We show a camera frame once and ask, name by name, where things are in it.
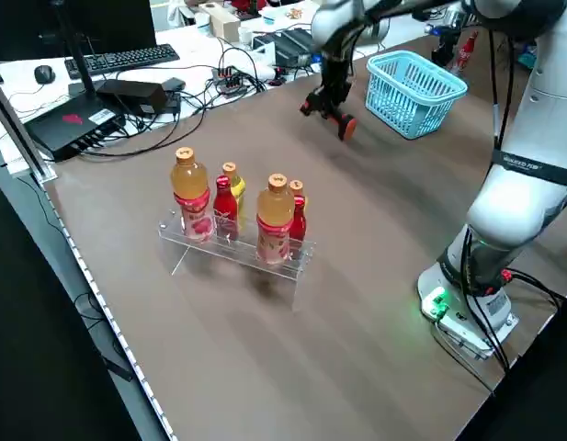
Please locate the light blue plastic basket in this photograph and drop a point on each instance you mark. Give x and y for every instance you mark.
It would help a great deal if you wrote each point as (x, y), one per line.
(402, 105)

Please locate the grey usb hub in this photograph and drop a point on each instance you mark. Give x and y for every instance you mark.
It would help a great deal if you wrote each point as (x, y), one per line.
(228, 80)

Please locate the cardboard box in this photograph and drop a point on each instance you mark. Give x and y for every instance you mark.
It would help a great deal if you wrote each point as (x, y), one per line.
(223, 23)

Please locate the orange juice bottle pink label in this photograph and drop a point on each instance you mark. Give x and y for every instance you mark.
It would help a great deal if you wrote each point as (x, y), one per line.
(191, 184)
(275, 206)

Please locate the black electronics unit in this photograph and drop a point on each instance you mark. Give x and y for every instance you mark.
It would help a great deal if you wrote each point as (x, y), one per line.
(287, 43)

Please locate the black box with red logo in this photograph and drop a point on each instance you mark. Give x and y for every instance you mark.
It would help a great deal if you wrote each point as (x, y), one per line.
(71, 124)

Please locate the teal snack packet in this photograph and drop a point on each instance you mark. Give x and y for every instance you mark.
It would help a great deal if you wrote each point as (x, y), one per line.
(526, 57)

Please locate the orange black barcode scanner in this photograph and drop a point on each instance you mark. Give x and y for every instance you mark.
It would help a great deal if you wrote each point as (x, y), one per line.
(346, 128)

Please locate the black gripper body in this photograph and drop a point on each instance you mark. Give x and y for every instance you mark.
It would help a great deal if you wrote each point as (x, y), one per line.
(336, 78)
(444, 50)

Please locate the yellow drink bottle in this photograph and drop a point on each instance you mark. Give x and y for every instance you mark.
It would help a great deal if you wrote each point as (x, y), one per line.
(239, 193)
(297, 186)

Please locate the clear acrylic bottle shelf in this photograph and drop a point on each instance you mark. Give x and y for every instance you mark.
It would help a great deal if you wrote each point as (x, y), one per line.
(228, 250)

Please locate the red cola bottle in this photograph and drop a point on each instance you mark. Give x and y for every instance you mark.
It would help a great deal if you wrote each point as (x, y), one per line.
(464, 55)

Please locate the dark computer mouse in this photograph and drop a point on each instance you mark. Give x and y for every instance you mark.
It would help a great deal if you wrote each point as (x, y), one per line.
(44, 73)

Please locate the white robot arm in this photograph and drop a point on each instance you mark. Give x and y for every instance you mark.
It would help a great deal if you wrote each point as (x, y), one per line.
(508, 206)
(453, 20)

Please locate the aluminium frame rail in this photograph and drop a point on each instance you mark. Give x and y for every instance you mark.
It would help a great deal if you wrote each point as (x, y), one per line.
(21, 133)

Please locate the black keyboard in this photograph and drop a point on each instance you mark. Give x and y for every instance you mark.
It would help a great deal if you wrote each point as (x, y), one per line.
(127, 57)

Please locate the red shelf bottle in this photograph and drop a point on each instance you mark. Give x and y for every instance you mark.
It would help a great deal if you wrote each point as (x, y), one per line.
(299, 225)
(225, 206)

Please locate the black monitor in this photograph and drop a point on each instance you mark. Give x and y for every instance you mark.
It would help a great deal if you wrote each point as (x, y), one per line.
(81, 27)

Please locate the black stand pole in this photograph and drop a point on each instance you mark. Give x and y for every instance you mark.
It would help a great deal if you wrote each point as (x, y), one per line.
(81, 59)

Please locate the white cup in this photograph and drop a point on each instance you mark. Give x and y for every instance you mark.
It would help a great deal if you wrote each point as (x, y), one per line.
(246, 36)

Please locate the black power adapter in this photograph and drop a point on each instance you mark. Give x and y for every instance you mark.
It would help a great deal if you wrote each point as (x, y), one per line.
(136, 94)

